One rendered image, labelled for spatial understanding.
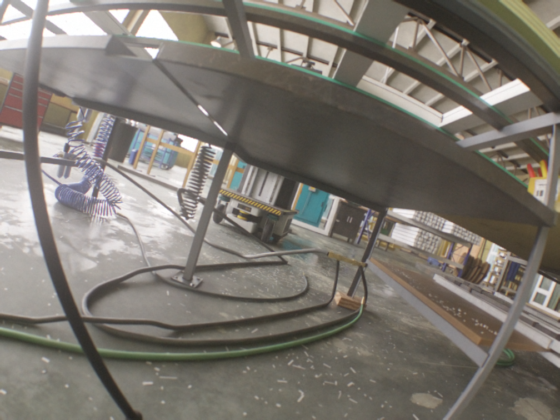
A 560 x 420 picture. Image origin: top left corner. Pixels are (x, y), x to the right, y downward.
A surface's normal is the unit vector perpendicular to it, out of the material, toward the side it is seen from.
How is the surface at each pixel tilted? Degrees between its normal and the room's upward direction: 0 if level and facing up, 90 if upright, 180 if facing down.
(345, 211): 90
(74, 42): 90
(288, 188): 90
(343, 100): 90
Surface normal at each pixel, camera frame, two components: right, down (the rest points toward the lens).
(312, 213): -0.02, 0.05
